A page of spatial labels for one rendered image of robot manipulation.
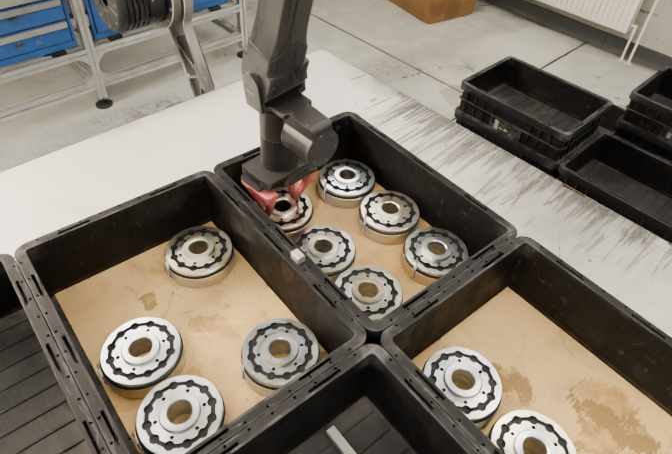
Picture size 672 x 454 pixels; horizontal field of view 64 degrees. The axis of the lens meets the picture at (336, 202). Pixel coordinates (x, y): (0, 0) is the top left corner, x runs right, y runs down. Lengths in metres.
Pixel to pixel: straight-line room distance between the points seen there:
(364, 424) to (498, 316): 0.27
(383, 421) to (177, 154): 0.82
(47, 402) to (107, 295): 0.17
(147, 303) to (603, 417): 0.64
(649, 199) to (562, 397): 1.26
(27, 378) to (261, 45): 0.52
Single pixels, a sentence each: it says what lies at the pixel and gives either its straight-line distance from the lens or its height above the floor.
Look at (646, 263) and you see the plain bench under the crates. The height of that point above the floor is 0.70.
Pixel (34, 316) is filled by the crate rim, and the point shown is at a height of 0.93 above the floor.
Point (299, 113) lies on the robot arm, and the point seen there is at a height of 1.08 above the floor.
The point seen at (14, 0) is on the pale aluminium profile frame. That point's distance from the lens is 2.55.
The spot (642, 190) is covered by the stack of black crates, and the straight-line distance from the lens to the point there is 2.02.
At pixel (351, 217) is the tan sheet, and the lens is 0.95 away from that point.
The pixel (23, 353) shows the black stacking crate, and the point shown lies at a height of 0.83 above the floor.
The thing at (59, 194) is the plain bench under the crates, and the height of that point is 0.70.
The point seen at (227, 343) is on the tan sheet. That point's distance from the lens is 0.79.
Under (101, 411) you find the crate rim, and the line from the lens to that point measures 0.66.
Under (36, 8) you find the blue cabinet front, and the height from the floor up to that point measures 0.52.
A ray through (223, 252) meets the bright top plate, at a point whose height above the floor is 0.86.
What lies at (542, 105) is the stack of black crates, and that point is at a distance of 2.06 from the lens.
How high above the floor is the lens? 1.49
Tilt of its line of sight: 43 degrees down
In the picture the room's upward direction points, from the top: 4 degrees clockwise
